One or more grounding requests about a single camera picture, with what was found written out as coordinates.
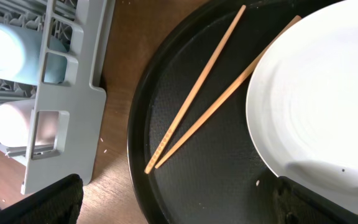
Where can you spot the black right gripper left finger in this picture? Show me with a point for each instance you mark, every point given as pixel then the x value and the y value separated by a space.
pixel 60 202

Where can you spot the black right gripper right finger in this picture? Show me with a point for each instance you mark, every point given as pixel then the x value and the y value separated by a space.
pixel 329 209

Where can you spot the pink plastic cup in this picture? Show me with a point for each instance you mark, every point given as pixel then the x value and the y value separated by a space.
pixel 15 124

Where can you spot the grey round plate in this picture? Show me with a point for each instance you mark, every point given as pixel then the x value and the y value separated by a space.
pixel 302 104

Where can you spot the blue plastic cup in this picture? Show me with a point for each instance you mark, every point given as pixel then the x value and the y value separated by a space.
pixel 19 54

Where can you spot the wooden chopstick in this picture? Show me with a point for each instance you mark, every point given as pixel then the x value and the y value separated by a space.
pixel 196 87
pixel 226 94

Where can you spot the grey plastic dishwasher rack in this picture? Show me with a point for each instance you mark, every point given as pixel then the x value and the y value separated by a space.
pixel 71 60

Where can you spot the round black tray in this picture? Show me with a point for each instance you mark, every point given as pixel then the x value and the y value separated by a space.
pixel 217 175

